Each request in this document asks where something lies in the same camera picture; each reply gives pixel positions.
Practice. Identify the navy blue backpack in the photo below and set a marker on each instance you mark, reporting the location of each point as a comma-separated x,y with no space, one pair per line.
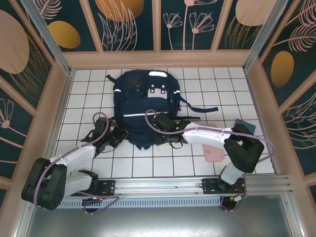
140,103

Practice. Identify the pink pencil pouch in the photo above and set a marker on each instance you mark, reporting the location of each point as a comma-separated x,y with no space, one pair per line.
213,153

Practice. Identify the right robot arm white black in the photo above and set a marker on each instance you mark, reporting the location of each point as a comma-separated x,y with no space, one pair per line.
205,135

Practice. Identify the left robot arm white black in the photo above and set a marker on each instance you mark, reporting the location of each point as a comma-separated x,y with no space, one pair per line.
79,153

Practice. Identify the small dark teal notebook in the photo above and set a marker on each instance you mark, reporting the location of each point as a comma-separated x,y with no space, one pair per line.
245,126

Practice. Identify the grey metal sheet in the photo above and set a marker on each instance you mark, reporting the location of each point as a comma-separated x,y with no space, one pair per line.
158,222

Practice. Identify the small green circuit board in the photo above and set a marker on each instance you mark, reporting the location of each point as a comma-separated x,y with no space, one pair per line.
238,199

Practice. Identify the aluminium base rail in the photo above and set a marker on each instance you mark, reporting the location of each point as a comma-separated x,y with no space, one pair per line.
158,186

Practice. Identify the aluminium frame post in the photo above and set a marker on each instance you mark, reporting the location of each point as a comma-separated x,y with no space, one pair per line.
261,37
49,42

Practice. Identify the aluminium side frame bar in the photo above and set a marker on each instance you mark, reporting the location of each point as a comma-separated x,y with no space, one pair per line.
23,219
292,217

